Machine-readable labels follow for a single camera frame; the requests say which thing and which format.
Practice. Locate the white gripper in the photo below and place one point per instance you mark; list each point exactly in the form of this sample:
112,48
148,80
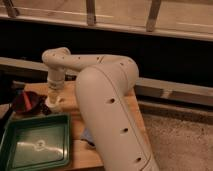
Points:
55,83

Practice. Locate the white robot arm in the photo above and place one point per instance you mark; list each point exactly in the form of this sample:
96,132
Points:
101,85

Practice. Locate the white paper cup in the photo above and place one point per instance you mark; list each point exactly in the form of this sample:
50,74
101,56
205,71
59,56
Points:
53,105

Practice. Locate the red spatula in bowl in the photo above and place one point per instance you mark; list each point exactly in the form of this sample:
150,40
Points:
27,101

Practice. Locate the dark red bowl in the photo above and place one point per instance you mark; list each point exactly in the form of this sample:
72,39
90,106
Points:
18,104

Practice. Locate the green plastic tray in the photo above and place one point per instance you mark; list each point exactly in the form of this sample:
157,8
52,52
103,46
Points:
36,144

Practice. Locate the blue sponge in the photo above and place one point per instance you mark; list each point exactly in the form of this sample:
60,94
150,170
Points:
86,136

